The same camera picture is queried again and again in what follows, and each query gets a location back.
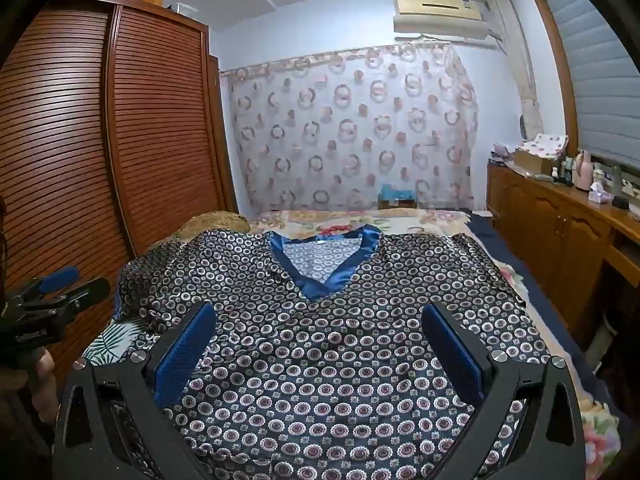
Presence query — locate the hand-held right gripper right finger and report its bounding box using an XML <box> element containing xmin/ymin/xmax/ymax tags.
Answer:
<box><xmin>420</xmin><ymin>301</ymin><xmax>586</xmax><ymax>480</ymax></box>

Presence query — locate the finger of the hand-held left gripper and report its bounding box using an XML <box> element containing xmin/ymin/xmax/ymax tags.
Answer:
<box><xmin>9</xmin><ymin>266</ymin><xmax>81</xmax><ymax>306</ymax></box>
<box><xmin>30</xmin><ymin>276</ymin><xmax>112</xmax><ymax>318</ymax></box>

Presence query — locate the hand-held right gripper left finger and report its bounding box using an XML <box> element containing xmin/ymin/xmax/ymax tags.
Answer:
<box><xmin>54</xmin><ymin>301</ymin><xmax>217</xmax><ymax>480</ymax></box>

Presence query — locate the navy circle-print pajama top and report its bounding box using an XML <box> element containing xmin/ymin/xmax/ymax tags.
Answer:
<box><xmin>114</xmin><ymin>224</ymin><xmax>551</xmax><ymax>480</ymax></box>

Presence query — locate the person's left forearm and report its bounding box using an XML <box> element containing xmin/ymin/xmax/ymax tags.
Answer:
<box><xmin>0</xmin><ymin>360</ymin><xmax>56</xmax><ymax>480</ymax></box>

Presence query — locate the person's left hand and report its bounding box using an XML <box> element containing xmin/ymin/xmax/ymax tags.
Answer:
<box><xmin>22</xmin><ymin>347</ymin><xmax>58</xmax><ymax>441</ymax></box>

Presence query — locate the palm leaf printed sheet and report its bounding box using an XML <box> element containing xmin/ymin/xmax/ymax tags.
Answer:
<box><xmin>82</xmin><ymin>317</ymin><xmax>151</xmax><ymax>366</ymax></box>

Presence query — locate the floral blanket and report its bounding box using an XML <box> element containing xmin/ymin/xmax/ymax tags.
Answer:
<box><xmin>247</xmin><ymin>207</ymin><xmax>623</xmax><ymax>480</ymax></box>

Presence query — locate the golden brown cushion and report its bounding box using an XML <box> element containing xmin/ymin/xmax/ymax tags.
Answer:
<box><xmin>170</xmin><ymin>211</ymin><xmax>251</xmax><ymax>246</ymax></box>

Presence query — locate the wooden sideboard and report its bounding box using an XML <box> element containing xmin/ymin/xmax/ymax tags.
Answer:
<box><xmin>486</xmin><ymin>160</ymin><xmax>640</xmax><ymax>346</ymax></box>

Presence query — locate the blue cloth bundle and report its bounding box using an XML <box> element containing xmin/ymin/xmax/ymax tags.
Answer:
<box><xmin>377</xmin><ymin>183</ymin><xmax>417</xmax><ymax>211</ymax></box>

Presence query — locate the brown slatted wooden wardrobe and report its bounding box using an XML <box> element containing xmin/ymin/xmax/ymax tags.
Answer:
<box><xmin>0</xmin><ymin>0</ymin><xmax>240</xmax><ymax>411</ymax></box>

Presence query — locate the cardboard box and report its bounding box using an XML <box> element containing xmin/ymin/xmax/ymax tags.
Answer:
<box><xmin>514</xmin><ymin>147</ymin><xmax>561</xmax><ymax>173</ymax></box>

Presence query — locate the pink bottle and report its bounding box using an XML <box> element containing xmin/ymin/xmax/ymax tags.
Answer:
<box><xmin>574</xmin><ymin>150</ymin><xmax>595</xmax><ymax>192</ymax></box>

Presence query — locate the floral cloth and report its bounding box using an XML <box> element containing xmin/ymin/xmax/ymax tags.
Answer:
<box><xmin>530</xmin><ymin>132</ymin><xmax>571</xmax><ymax>157</ymax></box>

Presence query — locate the pink circle-print curtain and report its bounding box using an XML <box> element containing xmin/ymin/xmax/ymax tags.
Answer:
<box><xmin>220</xmin><ymin>42</ymin><xmax>481</xmax><ymax>213</ymax></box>

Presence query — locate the beige gathered curtain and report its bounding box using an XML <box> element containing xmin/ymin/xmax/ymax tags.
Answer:
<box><xmin>487</xmin><ymin>0</ymin><xmax>543</xmax><ymax>146</ymax></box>

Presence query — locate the grey window blind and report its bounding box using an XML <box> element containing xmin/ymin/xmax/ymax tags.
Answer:
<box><xmin>537</xmin><ymin>0</ymin><xmax>640</xmax><ymax>181</ymax></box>

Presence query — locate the wooden window frame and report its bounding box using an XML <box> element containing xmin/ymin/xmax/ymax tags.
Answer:
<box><xmin>527</xmin><ymin>0</ymin><xmax>581</xmax><ymax>161</ymax></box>

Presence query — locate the beige wall air conditioner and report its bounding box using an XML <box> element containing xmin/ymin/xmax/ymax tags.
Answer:
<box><xmin>392</xmin><ymin>0</ymin><xmax>488</xmax><ymax>41</ymax></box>

